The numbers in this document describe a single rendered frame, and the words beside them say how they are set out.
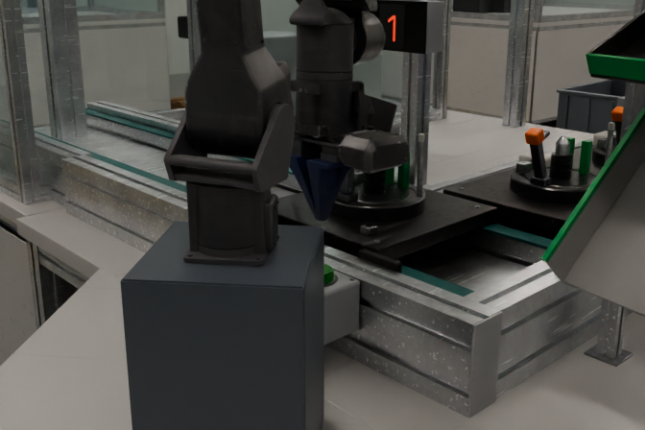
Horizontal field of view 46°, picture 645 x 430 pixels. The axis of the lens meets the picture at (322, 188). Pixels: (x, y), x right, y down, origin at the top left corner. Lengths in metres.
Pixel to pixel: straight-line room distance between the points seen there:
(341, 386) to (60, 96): 1.12
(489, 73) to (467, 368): 5.46
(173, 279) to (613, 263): 0.42
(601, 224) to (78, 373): 0.57
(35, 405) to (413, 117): 0.65
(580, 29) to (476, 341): 5.66
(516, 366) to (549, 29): 5.27
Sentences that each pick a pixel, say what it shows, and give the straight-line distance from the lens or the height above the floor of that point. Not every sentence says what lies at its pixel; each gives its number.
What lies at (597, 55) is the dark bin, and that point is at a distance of 0.73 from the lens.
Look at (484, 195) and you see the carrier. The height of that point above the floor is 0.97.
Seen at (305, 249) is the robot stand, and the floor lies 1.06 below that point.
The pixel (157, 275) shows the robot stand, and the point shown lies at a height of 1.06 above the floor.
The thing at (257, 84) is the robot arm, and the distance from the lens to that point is 0.58.
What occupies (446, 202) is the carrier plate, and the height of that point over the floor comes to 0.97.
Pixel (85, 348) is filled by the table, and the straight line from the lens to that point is 0.94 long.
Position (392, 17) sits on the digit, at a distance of 1.10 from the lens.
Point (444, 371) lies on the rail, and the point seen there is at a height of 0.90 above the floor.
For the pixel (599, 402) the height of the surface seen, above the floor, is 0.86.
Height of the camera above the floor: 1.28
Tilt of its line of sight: 16 degrees down
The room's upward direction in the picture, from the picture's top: straight up
